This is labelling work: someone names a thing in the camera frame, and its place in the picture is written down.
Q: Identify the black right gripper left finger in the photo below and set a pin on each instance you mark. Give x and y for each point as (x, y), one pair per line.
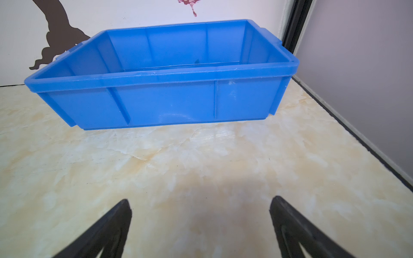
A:
(104, 239)

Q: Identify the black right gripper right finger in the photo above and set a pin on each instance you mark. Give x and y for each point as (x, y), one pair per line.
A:
(295, 233)

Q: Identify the blue plastic bin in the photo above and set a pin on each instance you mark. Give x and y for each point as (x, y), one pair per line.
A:
(171, 74)

